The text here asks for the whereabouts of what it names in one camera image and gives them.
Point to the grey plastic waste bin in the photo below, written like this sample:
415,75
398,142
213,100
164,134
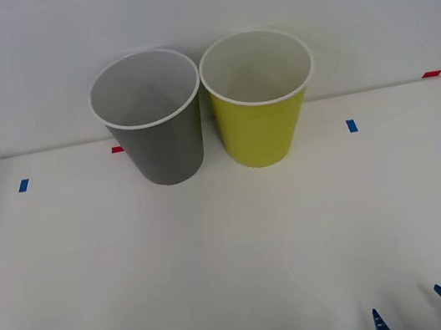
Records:
167,152

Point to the yellow-green plastic waste bin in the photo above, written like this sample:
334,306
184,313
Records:
259,133

